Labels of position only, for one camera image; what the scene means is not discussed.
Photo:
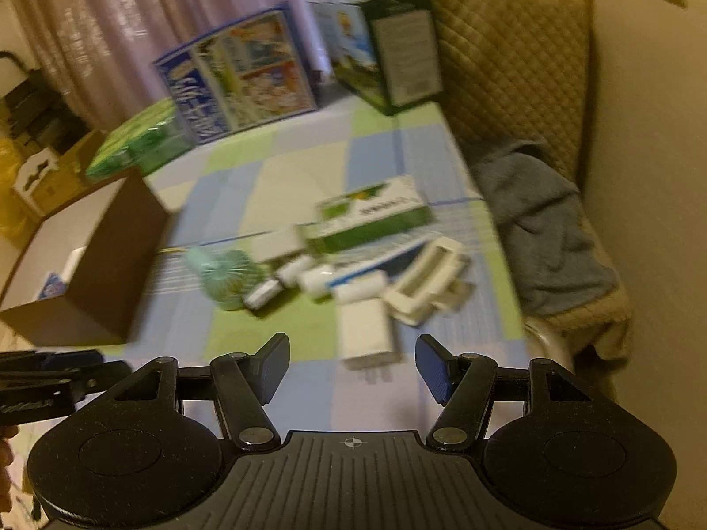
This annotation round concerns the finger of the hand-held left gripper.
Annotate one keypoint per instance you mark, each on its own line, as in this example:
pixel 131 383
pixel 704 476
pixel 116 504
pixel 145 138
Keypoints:
pixel 83 372

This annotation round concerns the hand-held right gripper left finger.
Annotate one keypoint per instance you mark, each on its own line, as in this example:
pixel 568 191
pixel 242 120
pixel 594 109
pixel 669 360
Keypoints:
pixel 273 367

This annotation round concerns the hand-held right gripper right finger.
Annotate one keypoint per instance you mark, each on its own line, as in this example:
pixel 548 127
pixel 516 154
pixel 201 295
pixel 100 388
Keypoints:
pixel 433 370

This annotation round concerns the white plastic clip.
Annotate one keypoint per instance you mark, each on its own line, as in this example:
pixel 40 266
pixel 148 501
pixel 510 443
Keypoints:
pixel 436 262
pixel 420 301

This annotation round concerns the white bottle dark band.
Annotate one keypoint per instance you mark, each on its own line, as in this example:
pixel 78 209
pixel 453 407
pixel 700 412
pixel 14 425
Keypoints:
pixel 264 293

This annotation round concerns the white charger plug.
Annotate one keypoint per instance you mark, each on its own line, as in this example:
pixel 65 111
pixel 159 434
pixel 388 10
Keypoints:
pixel 364 334

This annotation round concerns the white squeeze tube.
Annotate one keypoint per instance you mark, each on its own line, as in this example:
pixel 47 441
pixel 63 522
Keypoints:
pixel 319 284
pixel 359 289

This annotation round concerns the small white bottle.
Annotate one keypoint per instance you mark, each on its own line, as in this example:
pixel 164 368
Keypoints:
pixel 294 271

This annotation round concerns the mint handheld fan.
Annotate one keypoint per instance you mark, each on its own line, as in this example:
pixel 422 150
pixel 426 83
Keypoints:
pixel 221 279

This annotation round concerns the brown cardboard box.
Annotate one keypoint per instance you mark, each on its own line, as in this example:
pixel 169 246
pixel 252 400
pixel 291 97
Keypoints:
pixel 119 265

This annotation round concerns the green medicine box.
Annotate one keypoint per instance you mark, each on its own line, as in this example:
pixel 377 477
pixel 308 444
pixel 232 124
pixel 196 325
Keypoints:
pixel 370 215

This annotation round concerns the person's left hand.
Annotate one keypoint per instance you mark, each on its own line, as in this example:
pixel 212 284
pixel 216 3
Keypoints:
pixel 5 469

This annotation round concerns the grey cloth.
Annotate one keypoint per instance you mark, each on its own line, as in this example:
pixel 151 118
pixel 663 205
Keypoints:
pixel 541 232

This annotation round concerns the plaid tablecloth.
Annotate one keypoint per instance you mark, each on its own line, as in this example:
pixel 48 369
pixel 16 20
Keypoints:
pixel 248 182

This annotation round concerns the cardboard carton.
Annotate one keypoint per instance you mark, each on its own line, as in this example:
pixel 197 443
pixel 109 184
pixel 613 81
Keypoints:
pixel 55 176

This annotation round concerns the green drink carton pack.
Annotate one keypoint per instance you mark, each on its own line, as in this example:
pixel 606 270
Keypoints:
pixel 138 143

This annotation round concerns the dark shelf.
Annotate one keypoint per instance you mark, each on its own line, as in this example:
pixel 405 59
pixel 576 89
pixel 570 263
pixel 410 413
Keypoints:
pixel 33 105

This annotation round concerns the blue milk carton case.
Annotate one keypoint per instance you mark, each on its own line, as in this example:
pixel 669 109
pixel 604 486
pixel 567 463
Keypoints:
pixel 243 72

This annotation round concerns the beige quilted chair cover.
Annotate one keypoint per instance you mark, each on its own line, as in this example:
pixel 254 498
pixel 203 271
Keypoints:
pixel 508 66

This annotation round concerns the green cow milk case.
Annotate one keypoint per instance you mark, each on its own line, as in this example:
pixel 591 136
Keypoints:
pixel 397 49

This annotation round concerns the pink curtain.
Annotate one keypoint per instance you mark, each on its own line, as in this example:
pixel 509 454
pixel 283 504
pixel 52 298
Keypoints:
pixel 138 11

